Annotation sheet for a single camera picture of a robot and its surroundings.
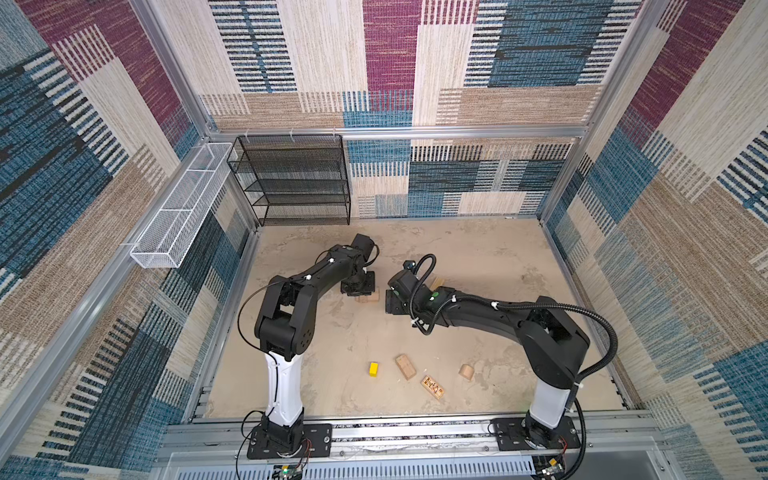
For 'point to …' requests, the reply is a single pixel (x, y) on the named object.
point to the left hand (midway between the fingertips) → (367, 287)
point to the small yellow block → (373, 368)
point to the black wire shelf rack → (294, 179)
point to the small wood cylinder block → (466, 371)
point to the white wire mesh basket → (169, 235)
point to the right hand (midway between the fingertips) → (400, 302)
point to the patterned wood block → (436, 390)
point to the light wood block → (437, 282)
